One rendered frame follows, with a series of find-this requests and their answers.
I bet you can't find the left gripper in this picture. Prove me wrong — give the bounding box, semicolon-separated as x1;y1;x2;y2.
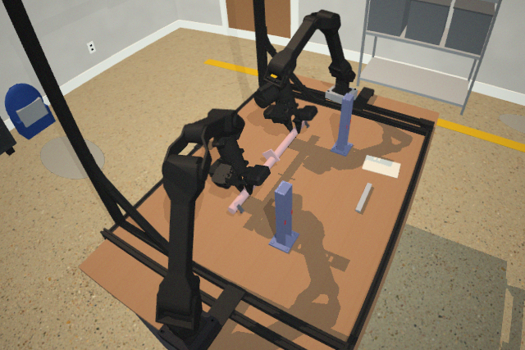
263;93;318;134

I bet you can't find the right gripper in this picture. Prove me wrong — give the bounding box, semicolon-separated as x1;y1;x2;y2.
209;148;271;195

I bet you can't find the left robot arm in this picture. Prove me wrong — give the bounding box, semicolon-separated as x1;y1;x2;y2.
253;9;356;124

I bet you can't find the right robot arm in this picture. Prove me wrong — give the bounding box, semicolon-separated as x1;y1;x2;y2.
155;108;245;345

